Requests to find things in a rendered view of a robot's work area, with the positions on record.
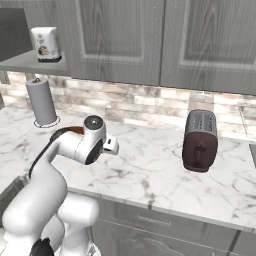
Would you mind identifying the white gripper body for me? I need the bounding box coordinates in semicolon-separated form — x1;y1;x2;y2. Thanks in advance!
110;136;120;156

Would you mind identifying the brown bowl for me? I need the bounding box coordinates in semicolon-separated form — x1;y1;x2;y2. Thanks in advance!
62;125;85;136

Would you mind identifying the paper towel holder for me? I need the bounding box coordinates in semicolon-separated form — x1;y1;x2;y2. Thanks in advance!
33;76;62;129

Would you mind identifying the dark brown toaster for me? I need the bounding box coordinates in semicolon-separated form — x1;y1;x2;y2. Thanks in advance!
181;109;219;174

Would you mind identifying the white paper towel roll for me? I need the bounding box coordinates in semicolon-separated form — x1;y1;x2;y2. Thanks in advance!
25;77;58;126

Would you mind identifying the grey base cupboard door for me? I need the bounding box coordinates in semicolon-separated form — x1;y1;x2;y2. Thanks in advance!
90;219;234;256
232;229;256;256

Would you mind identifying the grey drawer front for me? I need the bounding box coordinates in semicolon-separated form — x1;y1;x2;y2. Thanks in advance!
97;196;240;252

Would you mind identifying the grey open shelf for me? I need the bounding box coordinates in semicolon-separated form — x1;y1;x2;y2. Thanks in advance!
0;49;72;78

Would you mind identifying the white printed canister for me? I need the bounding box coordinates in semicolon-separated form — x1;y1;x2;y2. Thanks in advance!
30;26;63;64

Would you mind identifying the silver drawer handle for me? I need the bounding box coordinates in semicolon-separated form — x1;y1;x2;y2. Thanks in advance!
136;214;172;227

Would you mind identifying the grey wall cupboard door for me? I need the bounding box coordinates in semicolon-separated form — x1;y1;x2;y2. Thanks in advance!
54;0;166;87
159;0;256;96

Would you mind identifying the grey wall socket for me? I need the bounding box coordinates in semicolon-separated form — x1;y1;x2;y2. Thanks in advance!
0;71;11;85

